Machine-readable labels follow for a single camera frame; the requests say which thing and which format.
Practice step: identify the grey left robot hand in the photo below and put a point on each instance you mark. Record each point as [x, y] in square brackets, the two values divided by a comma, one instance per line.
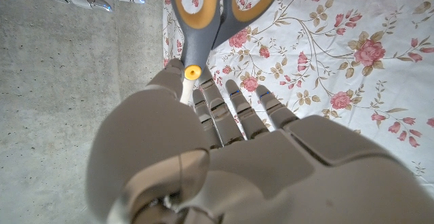
[254, 176]

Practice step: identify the floral rose print curtain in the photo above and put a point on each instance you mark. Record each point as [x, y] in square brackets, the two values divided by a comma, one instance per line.
[339, 81]

